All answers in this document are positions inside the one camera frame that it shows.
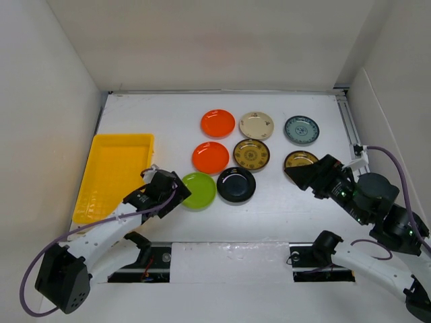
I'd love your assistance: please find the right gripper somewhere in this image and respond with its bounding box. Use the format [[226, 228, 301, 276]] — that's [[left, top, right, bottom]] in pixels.
[[284, 152, 369, 224]]

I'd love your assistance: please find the green plate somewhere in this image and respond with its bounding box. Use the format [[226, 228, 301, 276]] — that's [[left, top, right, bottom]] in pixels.
[[182, 172, 217, 210]]

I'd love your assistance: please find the orange plate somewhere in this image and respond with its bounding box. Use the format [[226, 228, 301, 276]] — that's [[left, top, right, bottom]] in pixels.
[[201, 109, 236, 138], [192, 141, 230, 174]]

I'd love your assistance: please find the blue white porcelain plate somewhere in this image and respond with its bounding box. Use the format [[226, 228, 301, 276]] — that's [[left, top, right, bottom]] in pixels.
[[284, 115, 320, 145]]

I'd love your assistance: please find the black plate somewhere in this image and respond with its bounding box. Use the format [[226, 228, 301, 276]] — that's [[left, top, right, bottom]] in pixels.
[[216, 167, 257, 203]]

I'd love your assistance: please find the brown gold patterned plate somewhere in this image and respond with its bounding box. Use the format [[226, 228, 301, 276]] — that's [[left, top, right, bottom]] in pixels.
[[233, 139, 271, 172]]

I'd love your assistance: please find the cream plate with calligraphy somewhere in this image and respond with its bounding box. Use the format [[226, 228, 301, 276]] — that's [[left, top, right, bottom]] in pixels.
[[239, 112, 275, 141]]

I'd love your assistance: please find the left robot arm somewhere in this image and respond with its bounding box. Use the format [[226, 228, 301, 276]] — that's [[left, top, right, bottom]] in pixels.
[[35, 166, 191, 314]]

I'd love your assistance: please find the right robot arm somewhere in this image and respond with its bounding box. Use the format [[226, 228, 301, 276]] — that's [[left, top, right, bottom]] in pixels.
[[284, 155, 430, 322]]

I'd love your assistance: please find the yellow plastic bin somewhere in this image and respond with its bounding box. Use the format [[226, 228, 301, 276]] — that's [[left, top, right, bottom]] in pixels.
[[72, 134, 154, 224]]

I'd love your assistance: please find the aluminium rail right side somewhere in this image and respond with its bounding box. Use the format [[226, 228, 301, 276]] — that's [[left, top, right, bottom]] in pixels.
[[333, 87, 369, 176]]

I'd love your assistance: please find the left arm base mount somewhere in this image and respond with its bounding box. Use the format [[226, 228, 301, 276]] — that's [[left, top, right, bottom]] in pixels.
[[108, 231, 172, 283]]

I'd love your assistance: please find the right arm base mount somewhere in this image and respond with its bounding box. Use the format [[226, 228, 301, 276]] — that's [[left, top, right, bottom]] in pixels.
[[286, 230, 356, 283]]

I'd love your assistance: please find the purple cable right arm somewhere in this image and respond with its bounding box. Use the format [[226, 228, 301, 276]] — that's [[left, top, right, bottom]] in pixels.
[[350, 145, 431, 262]]

